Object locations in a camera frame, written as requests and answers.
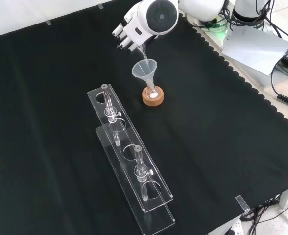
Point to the black bench cloth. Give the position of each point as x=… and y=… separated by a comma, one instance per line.
x=207, y=147

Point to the clear acrylic funnel stand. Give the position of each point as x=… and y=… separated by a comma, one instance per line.
x=128, y=137

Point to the white power strip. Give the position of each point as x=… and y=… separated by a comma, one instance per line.
x=235, y=227

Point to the translucent plastic funnel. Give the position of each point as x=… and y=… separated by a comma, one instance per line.
x=144, y=73

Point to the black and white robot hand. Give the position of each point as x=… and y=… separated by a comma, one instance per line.
x=131, y=31

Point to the clear glass weighing funnel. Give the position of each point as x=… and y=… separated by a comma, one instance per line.
x=144, y=52

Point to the small round-bottom glass flask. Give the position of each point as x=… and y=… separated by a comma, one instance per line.
x=151, y=93

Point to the pale board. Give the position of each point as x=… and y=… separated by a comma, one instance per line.
x=254, y=49

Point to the clear cloth clip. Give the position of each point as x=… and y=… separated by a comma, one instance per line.
x=242, y=203
x=100, y=6
x=48, y=23

